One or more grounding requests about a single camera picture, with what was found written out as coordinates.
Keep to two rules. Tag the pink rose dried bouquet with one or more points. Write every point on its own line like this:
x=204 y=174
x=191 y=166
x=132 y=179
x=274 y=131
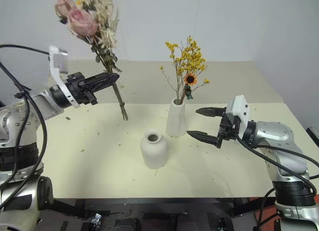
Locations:
x=82 y=21

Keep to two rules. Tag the black table frame beam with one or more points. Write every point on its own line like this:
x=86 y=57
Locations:
x=162 y=203

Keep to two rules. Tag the small metal clamp under table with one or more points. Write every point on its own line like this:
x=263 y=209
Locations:
x=96 y=219

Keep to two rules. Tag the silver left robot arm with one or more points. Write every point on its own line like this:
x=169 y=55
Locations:
x=15 y=121

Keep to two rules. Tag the tall white ceramic vase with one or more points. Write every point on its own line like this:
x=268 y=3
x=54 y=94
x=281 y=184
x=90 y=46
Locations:
x=175 y=121

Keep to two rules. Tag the short round white vase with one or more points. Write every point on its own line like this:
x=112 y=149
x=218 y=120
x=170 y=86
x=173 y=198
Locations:
x=153 y=151

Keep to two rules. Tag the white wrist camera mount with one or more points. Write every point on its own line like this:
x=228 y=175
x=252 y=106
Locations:
x=239 y=113
x=56 y=73

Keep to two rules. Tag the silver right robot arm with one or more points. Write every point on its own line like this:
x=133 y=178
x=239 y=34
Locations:
x=281 y=146

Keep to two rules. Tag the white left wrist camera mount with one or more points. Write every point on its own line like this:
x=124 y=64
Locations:
x=56 y=73

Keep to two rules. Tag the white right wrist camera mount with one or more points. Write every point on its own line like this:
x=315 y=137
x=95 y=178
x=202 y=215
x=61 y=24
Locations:
x=239 y=113

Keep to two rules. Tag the yellow dried flower bouquet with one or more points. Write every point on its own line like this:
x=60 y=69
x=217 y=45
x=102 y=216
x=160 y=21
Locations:
x=187 y=64

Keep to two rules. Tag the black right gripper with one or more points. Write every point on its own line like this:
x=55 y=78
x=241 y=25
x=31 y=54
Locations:
x=226 y=130

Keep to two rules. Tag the dark rounded shape under table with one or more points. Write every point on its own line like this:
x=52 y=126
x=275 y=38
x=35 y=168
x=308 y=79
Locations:
x=125 y=224

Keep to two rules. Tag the dark object beside table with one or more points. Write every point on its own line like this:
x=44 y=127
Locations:
x=313 y=133

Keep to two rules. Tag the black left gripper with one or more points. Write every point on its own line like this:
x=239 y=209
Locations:
x=76 y=90

